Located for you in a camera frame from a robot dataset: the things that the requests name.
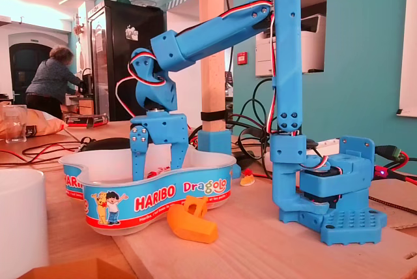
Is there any white ceramic mug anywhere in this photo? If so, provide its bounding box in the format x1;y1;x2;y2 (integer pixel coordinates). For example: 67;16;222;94
0;168;50;278

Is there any thin red wire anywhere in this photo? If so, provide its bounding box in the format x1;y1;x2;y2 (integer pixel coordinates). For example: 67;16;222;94
0;140;85;166

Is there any black strap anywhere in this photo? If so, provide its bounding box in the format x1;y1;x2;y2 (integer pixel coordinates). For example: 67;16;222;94
200;111;229;123

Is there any black zip case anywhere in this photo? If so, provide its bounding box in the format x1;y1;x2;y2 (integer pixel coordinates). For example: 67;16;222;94
85;138;132;152

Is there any thick black cable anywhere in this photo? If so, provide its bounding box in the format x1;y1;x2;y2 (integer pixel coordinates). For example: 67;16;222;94
233;78;278;179

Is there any black green power connector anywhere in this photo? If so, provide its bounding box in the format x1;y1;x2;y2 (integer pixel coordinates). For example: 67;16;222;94
374;144;410;162

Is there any black coffee machine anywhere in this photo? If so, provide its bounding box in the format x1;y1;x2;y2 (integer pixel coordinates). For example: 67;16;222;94
78;68;94;96

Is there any black braided cable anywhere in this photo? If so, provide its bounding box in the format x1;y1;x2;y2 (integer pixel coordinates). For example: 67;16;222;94
369;195;417;215

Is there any clear plastic Haribo candy tub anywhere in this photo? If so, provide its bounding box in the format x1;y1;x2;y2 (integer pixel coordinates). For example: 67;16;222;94
58;142;238;237

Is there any brown cardboard sheet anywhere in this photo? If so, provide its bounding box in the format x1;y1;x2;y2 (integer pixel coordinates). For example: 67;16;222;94
367;177;417;231

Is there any black fridge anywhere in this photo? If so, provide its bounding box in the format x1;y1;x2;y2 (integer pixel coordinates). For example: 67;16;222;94
87;0;169;122

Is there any wooden post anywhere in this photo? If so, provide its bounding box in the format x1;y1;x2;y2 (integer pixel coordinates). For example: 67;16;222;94
197;0;228;132

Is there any pale wooden base board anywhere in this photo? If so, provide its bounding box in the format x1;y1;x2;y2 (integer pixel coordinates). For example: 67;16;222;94
112;174;417;279

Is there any white printer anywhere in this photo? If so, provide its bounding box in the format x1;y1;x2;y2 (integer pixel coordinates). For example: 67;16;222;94
255;14;326;78

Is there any orange crisp bag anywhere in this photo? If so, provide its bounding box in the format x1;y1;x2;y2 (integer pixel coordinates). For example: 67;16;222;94
0;101;68;140

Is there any orange 3D printed part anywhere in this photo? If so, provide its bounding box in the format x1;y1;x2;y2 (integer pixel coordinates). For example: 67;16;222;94
166;195;218;244

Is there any red power wire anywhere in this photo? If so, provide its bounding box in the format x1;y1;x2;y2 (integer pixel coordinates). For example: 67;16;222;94
374;151;417;186

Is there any red black flat box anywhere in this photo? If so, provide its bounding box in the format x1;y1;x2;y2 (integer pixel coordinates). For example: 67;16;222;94
64;113;110;129

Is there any empty pint glass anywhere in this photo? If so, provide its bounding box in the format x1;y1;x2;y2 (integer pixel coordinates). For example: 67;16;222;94
2;104;29;145

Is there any white plastic block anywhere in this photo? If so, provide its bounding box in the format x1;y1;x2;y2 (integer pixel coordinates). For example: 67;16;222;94
317;139;341;154

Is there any blue post base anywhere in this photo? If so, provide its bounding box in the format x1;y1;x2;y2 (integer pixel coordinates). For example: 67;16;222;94
197;129;242;179

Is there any person in grey sweater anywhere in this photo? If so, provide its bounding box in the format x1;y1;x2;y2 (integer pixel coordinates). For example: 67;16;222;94
25;45;82;120

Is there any white fridge picture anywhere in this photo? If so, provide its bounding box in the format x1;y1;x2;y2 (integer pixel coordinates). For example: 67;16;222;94
125;24;139;41

